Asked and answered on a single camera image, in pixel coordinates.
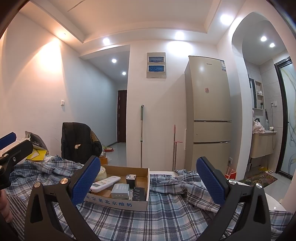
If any white AUX remote control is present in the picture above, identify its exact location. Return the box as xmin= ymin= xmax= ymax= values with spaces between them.
xmin=90 ymin=176 xmax=121 ymax=193

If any round cream bear tin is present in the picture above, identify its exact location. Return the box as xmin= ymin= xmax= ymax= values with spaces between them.
xmin=94 ymin=166 xmax=107 ymax=182

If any grey rectangular box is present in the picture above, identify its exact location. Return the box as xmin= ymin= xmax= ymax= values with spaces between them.
xmin=111 ymin=183 xmax=130 ymax=199

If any black box silver lid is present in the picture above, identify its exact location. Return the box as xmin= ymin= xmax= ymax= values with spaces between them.
xmin=126 ymin=174 xmax=137 ymax=189

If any black UNNY box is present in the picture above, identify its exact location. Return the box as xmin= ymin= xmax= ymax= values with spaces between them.
xmin=128 ymin=187 xmax=146 ymax=201

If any person left hand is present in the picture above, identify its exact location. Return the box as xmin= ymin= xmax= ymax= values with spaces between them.
xmin=0 ymin=190 xmax=13 ymax=223

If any striped grey cloth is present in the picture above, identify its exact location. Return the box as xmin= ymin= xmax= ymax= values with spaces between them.
xmin=6 ymin=188 xmax=31 ymax=240

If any yellow box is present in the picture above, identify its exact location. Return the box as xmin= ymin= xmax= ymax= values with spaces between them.
xmin=26 ymin=149 xmax=48 ymax=161

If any patterned floor mat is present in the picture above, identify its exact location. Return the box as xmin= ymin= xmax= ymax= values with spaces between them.
xmin=240 ymin=172 xmax=278 ymax=188

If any red gift bag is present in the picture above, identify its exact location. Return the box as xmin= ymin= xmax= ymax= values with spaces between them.
xmin=225 ymin=167 xmax=236 ymax=180

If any blue plaid shirt cloth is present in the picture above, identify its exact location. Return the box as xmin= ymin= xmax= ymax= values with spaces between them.
xmin=4 ymin=155 xmax=294 ymax=241

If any black jacket on chair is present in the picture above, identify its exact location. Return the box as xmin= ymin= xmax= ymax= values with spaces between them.
xmin=61 ymin=122 xmax=103 ymax=164

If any bathroom vanity cabinet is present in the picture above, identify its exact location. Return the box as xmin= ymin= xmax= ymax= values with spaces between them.
xmin=250 ymin=131 xmax=277 ymax=159

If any pink broom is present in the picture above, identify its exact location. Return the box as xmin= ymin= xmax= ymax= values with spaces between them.
xmin=171 ymin=125 xmax=182 ymax=171

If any beige refrigerator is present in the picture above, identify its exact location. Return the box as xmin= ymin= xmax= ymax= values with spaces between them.
xmin=185 ymin=56 xmax=232 ymax=174

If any dark brown door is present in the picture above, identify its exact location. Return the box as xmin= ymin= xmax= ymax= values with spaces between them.
xmin=117 ymin=90 xmax=127 ymax=143

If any black framed glass door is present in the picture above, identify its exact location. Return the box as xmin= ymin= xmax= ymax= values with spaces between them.
xmin=275 ymin=57 xmax=296 ymax=179

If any green handled mop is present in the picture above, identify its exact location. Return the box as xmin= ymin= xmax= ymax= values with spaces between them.
xmin=140 ymin=105 xmax=144 ymax=168

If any wall electrical panel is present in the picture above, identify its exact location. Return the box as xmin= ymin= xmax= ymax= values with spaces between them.
xmin=147 ymin=52 xmax=167 ymax=78

